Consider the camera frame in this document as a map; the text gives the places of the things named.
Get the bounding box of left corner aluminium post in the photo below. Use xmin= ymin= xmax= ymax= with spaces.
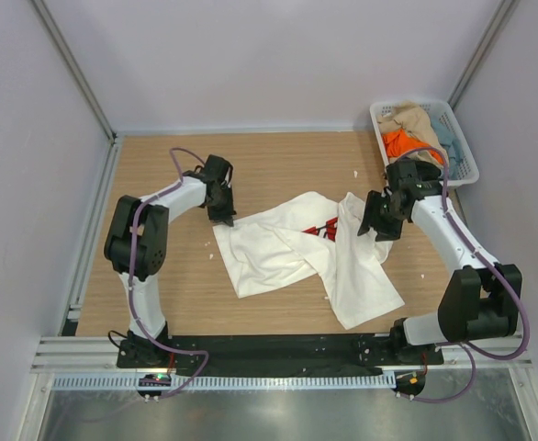
xmin=28 ymin=0 xmax=117 ymax=144

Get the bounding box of light blue garment in basket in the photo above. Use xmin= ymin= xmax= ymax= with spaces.
xmin=431 ymin=118 xmax=464 ymax=180

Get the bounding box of beige garment in basket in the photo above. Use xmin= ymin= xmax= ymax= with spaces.
xmin=375 ymin=101 xmax=448 ymax=164

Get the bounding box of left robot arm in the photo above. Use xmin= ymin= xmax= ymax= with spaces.
xmin=104 ymin=154 xmax=236 ymax=368

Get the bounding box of corner aluminium post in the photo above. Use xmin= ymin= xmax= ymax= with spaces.
xmin=28 ymin=0 xmax=117 ymax=144
xmin=448 ymin=0 xmax=520 ymax=110

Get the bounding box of right corner aluminium post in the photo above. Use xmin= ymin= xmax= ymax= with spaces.
xmin=448 ymin=0 xmax=520 ymax=110

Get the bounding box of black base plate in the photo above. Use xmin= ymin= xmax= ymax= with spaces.
xmin=117 ymin=334 xmax=443 ymax=378

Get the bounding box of orange garment in basket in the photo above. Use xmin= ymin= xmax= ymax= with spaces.
xmin=382 ymin=130 xmax=444 ymax=167

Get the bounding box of aluminium rail frame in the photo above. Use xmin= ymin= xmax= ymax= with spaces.
xmin=30 ymin=334 xmax=532 ymax=373

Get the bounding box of black garment in basket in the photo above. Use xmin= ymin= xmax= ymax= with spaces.
xmin=415 ymin=161 xmax=443 ymax=181

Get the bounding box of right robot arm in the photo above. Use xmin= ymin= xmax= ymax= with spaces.
xmin=358 ymin=159 xmax=530 ymax=361

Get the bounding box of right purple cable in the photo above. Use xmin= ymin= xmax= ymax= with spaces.
xmin=390 ymin=146 xmax=532 ymax=404

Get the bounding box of white t shirt red print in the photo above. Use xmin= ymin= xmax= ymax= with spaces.
xmin=213 ymin=191 xmax=404 ymax=330

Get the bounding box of white plastic basket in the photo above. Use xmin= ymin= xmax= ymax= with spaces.
xmin=369 ymin=99 xmax=479 ymax=188

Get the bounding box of white slotted cable duct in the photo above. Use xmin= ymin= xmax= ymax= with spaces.
xmin=52 ymin=371 xmax=396 ymax=391

